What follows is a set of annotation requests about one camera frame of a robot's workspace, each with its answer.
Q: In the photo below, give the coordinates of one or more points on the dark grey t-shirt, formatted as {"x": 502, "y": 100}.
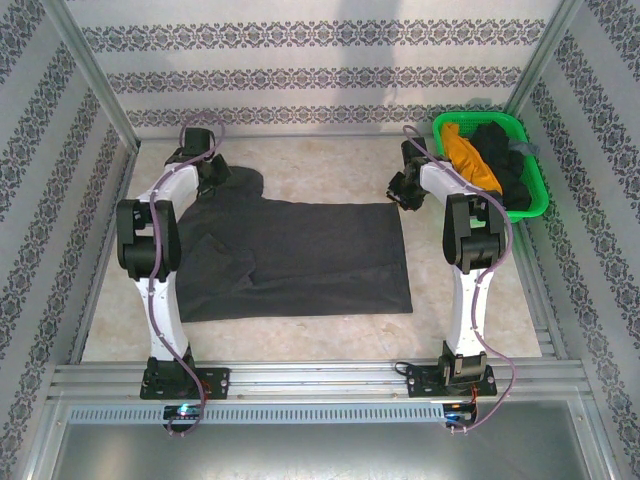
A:
{"x": 310, "y": 260}

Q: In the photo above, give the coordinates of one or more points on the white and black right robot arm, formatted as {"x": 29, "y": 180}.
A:
{"x": 467, "y": 310}

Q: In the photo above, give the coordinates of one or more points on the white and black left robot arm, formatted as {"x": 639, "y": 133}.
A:
{"x": 160, "y": 310}

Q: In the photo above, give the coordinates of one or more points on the orange t-shirt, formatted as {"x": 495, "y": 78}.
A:
{"x": 470, "y": 160}

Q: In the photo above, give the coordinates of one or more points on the black t-shirt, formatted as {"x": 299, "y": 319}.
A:
{"x": 505, "y": 160}

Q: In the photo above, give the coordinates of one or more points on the blue-grey t-shirt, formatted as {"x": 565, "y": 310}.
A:
{"x": 527, "y": 148}

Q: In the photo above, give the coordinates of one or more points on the green plastic basket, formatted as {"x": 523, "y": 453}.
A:
{"x": 537, "y": 172}

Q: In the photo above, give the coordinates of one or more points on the right controller board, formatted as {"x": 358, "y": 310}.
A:
{"x": 457, "y": 412}

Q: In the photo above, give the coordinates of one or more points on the controller board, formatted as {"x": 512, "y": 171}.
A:
{"x": 457, "y": 412}
{"x": 184, "y": 411}

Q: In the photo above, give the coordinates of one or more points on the left controller board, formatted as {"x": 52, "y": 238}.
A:
{"x": 184, "y": 411}

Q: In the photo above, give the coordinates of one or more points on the aluminium frame post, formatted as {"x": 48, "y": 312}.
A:
{"x": 90, "y": 70}
{"x": 542, "y": 55}

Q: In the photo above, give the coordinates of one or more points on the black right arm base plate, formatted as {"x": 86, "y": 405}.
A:
{"x": 425, "y": 380}

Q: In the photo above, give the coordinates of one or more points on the aluminium mounting rail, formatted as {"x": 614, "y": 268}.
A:
{"x": 315, "y": 377}

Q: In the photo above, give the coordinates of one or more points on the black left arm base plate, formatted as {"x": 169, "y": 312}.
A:
{"x": 215, "y": 382}

